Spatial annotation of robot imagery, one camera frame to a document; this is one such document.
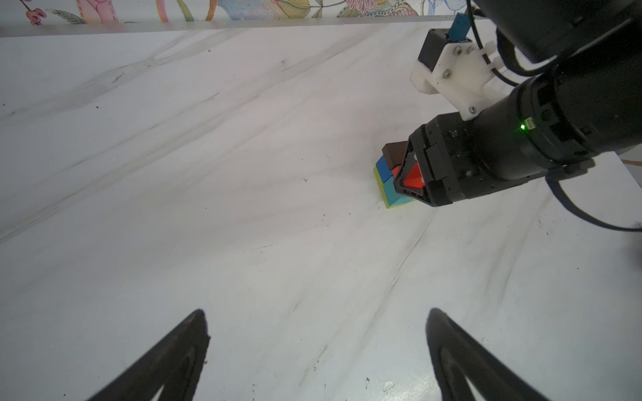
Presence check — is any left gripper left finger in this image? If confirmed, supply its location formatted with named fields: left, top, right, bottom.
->
left=91, top=309, right=210, bottom=400

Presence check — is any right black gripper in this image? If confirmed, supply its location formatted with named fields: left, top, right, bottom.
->
left=395, top=112, right=545, bottom=207

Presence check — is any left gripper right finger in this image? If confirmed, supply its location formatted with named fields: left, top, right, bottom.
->
left=426, top=308, right=546, bottom=400

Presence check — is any red rectangular block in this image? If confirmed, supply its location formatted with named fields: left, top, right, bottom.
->
left=395, top=163, right=426, bottom=191

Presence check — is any lime green rectangular block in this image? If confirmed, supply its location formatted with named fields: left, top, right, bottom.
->
left=372, top=167, right=415, bottom=210

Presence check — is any dark blue cube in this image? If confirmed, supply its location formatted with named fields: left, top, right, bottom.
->
left=376, top=155, right=393, bottom=184

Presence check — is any brown rectangular block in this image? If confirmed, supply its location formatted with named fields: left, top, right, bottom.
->
left=382, top=141, right=408, bottom=170

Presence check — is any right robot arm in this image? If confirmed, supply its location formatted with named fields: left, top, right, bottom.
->
left=395, top=1, right=641, bottom=207

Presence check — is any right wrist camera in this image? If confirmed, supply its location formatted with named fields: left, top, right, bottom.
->
left=411, top=13, right=506, bottom=121

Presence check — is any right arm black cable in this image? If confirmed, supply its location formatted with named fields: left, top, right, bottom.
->
left=463, top=0, right=642, bottom=233

